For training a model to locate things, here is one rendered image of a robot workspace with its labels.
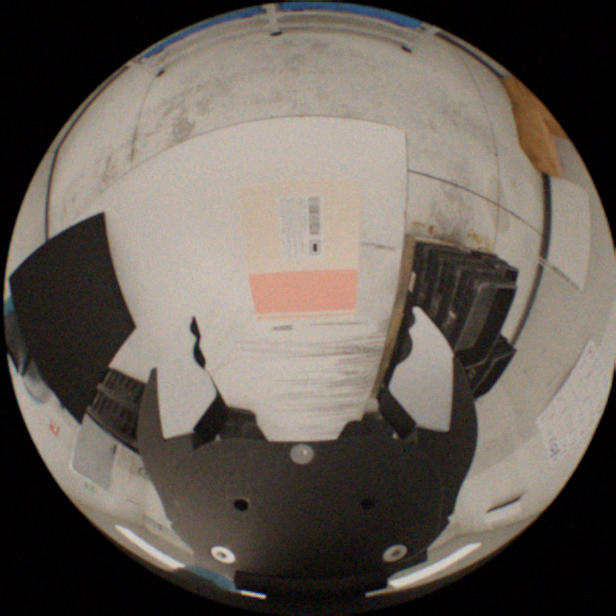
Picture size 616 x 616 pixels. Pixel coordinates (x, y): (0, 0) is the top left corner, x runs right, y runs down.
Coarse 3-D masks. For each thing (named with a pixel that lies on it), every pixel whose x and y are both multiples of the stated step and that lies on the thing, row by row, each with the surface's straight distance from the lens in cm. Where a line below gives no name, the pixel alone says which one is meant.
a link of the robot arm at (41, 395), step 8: (32, 360) 56; (24, 368) 56; (32, 368) 56; (24, 376) 57; (32, 376) 56; (24, 384) 63; (32, 384) 57; (40, 384) 55; (32, 392) 60; (40, 392) 58; (48, 392) 56; (32, 400) 63; (40, 400) 61; (48, 400) 63
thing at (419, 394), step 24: (408, 336) 10; (432, 336) 10; (408, 360) 9; (432, 360) 9; (408, 384) 8; (432, 384) 8; (384, 408) 8; (408, 408) 7; (432, 408) 8; (408, 432) 8
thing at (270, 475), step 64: (256, 448) 6; (320, 448) 6; (384, 448) 6; (192, 512) 6; (256, 512) 6; (320, 512) 5; (384, 512) 6; (256, 576) 6; (320, 576) 6; (384, 576) 6
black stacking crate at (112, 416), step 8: (96, 400) 80; (104, 400) 78; (112, 400) 76; (96, 408) 80; (104, 408) 77; (112, 408) 74; (120, 408) 72; (128, 408) 69; (104, 416) 76; (112, 416) 73; (120, 416) 71; (128, 416) 69; (136, 416) 67; (120, 424) 70; (128, 424) 68; (136, 424) 66; (112, 432) 93; (128, 432) 67; (136, 432) 65; (120, 440) 98; (136, 448) 108
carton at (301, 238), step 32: (256, 192) 21; (288, 192) 20; (320, 192) 20; (352, 192) 21; (256, 224) 21; (288, 224) 21; (320, 224) 21; (352, 224) 21; (256, 256) 22; (288, 256) 21; (320, 256) 21; (352, 256) 22; (256, 288) 23; (288, 288) 23; (320, 288) 23; (352, 288) 23; (288, 320) 25
